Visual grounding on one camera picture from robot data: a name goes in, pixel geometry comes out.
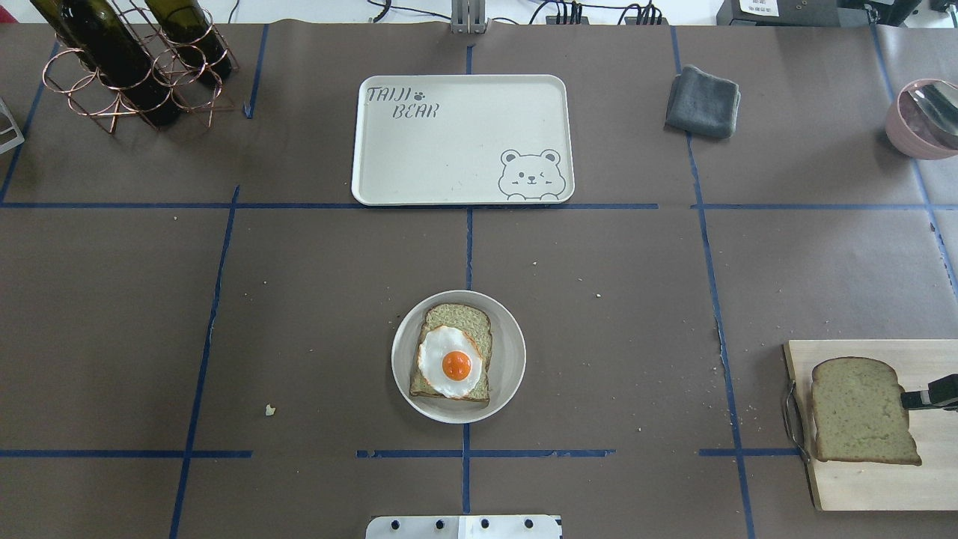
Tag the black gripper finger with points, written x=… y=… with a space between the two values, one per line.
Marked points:
x=940 y=394

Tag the white round plate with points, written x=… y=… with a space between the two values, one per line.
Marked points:
x=506 y=368

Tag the white bear serving tray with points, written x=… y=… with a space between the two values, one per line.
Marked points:
x=472 y=139

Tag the wooden cutting board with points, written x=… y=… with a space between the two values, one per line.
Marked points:
x=878 y=486

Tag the pink bowl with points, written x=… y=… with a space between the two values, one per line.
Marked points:
x=906 y=132

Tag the metal spoon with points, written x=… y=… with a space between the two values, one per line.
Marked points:
x=936 y=102

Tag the grey folded cloth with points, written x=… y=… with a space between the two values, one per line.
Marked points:
x=702 y=103

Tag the fried egg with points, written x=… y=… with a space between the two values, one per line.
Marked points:
x=450 y=362

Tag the dark wine bottle upper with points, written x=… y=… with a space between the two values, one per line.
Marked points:
x=199 y=46

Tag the dark wine bottle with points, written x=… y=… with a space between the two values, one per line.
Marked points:
x=96 y=29
x=199 y=46

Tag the dark wine bottle lower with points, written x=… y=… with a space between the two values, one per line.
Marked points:
x=96 y=29

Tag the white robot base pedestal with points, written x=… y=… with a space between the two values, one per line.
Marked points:
x=466 y=526

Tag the copper wire bottle rack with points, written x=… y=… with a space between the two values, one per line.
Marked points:
x=66 y=74

